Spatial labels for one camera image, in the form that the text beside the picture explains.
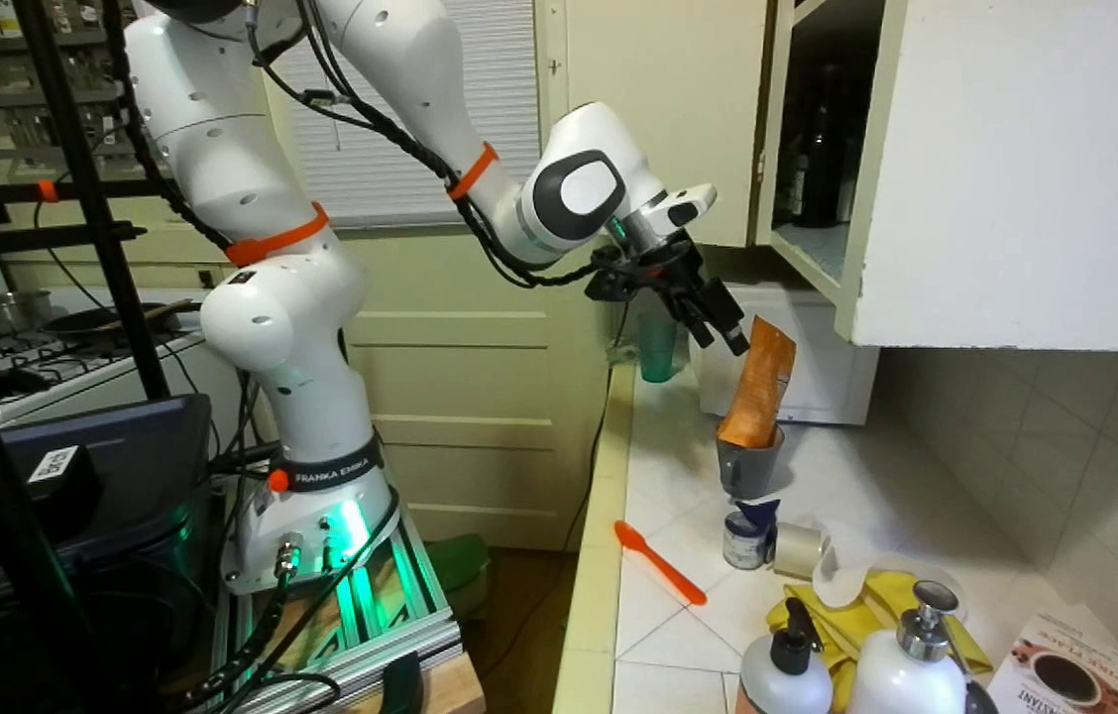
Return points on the clear tape roll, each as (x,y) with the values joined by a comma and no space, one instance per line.
(798,552)

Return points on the open cream cabinet door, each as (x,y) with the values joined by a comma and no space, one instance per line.
(1036,170)

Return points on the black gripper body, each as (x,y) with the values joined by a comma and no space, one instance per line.
(653,264)

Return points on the cream wall cabinet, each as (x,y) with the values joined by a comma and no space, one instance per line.
(816,244)

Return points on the black metal stand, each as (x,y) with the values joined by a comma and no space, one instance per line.
(85,170)

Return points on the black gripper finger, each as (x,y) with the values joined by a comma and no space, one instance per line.
(709,327)
(726,306)

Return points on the orange sachet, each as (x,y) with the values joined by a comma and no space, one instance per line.
(758,391)

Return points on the white plastic lid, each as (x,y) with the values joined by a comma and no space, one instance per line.
(837,567)

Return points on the orange plastic spoon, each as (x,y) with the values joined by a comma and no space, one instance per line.
(658,559)

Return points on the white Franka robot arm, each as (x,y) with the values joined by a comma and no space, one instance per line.
(294,331)

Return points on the white window blind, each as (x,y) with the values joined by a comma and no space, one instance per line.
(364,161)

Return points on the dark storage case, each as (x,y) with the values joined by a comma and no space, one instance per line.
(123,476)

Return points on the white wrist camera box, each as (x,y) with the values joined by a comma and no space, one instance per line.
(685,208)

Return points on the small blue white cup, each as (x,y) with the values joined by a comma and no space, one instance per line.
(751,535)

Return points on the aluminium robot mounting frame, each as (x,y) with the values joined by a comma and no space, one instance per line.
(374,634)

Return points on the yellow cloth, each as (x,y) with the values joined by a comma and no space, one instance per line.
(878,606)

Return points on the soap bottle with black pump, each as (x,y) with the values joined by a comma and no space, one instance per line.
(781,674)

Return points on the white bottle with silver pump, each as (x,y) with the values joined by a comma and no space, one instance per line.
(911,669)

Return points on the closed cream cabinet door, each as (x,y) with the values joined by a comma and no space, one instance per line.
(680,105)

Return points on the teal plastic cup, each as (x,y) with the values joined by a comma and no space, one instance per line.
(658,345)

